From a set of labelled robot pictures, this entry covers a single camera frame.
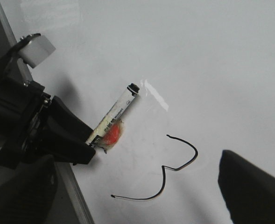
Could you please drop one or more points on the red round magnet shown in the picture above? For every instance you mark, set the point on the red round magnet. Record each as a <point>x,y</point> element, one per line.
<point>112,136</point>

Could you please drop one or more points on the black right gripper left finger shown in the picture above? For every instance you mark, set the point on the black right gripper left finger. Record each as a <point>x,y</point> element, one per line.
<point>27,198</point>

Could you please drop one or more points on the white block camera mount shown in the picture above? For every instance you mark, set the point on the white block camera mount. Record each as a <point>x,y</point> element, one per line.
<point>36,49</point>

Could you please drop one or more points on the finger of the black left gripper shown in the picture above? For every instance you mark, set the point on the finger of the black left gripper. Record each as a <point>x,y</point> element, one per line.
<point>64,135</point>

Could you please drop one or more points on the white black whiteboard marker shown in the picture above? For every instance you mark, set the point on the white black whiteboard marker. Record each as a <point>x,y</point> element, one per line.
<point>110,119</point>

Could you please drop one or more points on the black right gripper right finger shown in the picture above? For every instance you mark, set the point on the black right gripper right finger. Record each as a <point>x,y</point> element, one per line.
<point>248,191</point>

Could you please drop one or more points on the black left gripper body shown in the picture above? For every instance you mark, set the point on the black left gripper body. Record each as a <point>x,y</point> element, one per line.
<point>22,106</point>

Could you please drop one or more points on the white whiteboard with aluminium frame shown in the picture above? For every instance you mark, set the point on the white whiteboard with aluminium frame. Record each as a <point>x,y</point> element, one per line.
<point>206,73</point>

